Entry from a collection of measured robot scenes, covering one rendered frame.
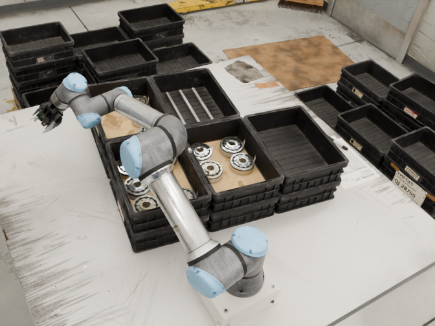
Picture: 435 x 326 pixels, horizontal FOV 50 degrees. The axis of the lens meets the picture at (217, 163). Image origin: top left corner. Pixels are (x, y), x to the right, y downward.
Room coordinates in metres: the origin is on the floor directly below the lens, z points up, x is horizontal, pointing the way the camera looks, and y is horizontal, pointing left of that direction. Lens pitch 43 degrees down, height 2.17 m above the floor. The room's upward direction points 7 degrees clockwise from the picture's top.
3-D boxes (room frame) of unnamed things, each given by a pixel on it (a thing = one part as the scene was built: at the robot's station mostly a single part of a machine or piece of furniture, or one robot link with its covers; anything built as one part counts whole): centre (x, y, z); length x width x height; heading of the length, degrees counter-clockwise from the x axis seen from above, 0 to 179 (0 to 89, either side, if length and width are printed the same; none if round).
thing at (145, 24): (3.10, 0.60, 0.37); 0.40 x 0.30 x 0.45; 126
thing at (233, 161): (1.42, -0.10, 0.86); 0.10 x 0.10 x 0.01
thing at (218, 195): (1.39, -0.04, 0.92); 0.40 x 0.30 x 0.02; 28
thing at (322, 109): (2.61, -0.68, 0.26); 0.40 x 0.30 x 0.23; 36
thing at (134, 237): (1.25, 0.22, 0.76); 0.40 x 0.30 x 0.12; 28
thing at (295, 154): (1.53, -0.31, 0.87); 0.40 x 0.30 x 0.11; 28
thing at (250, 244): (0.90, -0.13, 0.97); 0.13 x 0.12 x 0.14; 136
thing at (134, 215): (1.25, 0.22, 0.92); 0.40 x 0.30 x 0.02; 28
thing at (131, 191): (1.22, 0.29, 0.86); 0.10 x 0.10 x 0.01
